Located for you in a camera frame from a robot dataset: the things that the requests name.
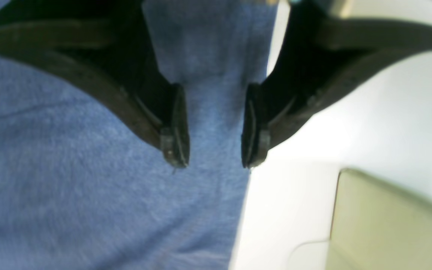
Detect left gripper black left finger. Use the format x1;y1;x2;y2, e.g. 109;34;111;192
0;0;190;168

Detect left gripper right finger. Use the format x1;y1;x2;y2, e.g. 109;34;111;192
241;0;432;168

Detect blue-grey t-shirt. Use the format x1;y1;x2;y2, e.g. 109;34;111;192
0;0;277;270

